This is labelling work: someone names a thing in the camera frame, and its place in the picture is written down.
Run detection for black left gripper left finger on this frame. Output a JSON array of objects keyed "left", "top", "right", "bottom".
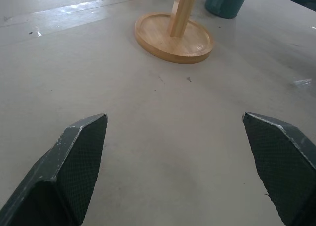
[{"left": 0, "top": 113, "right": 108, "bottom": 226}]

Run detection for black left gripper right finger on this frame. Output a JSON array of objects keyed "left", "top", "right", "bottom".
[{"left": 242, "top": 112, "right": 316, "bottom": 226}]

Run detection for wooden stand with round base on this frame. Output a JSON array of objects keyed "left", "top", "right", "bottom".
[{"left": 134, "top": 0, "right": 215, "bottom": 64}]

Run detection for dark green cup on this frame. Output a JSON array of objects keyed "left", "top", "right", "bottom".
[{"left": 204, "top": 0, "right": 251, "bottom": 20}]

